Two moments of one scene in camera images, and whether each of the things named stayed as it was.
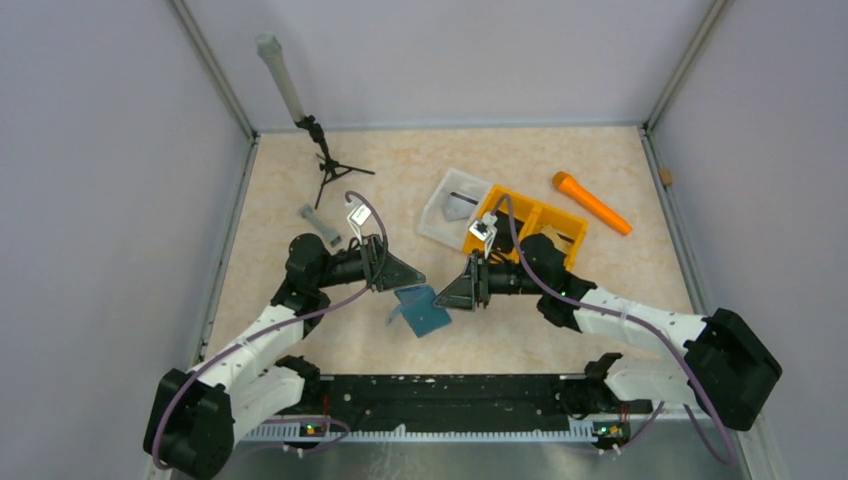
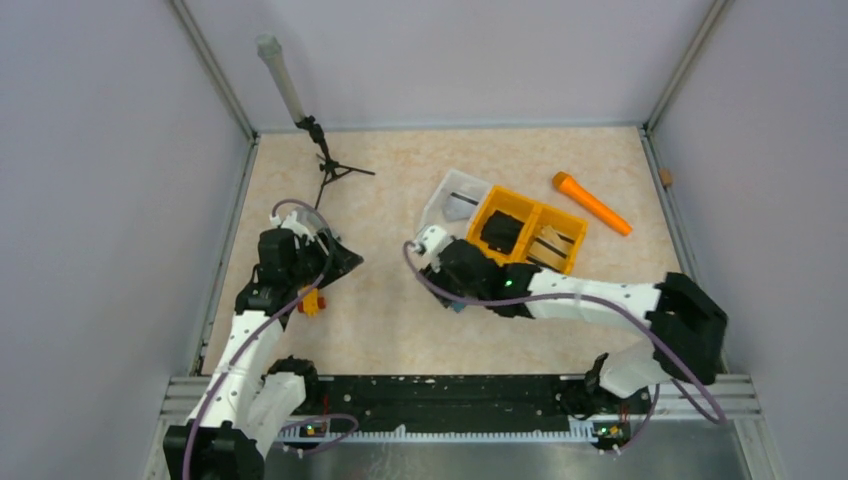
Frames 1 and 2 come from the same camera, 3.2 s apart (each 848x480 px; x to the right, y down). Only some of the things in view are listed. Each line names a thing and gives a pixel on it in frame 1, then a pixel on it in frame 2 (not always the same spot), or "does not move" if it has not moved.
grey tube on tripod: [270, 47] does not move
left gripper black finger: [396, 273] -> [336, 260]
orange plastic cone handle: [565, 181] does not move
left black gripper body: [359, 264] -> [306, 269]
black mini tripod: [332, 168] does not move
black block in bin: [503, 236] does not move
